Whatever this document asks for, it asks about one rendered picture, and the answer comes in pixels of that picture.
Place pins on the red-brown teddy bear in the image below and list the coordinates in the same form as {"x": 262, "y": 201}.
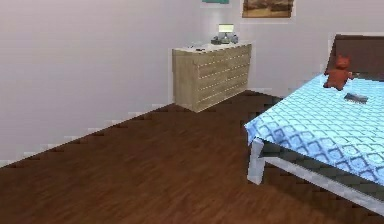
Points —
{"x": 339, "y": 74}

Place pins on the bed with blue patterned cover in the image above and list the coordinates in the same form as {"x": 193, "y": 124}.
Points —
{"x": 326, "y": 123}

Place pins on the small black flat object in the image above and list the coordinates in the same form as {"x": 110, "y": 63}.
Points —
{"x": 200, "y": 49}

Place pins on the teal framed picture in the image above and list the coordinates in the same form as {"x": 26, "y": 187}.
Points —
{"x": 215, "y": 1}

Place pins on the small white table lamp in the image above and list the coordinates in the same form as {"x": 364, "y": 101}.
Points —
{"x": 226, "y": 32}

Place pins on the beige wooden chest of drawers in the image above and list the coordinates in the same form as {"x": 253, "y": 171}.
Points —
{"x": 206, "y": 78}

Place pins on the grey tissue box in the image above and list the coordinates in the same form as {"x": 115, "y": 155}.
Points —
{"x": 217, "y": 40}

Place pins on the brown landscape framed picture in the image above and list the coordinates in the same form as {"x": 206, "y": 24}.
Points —
{"x": 267, "y": 8}

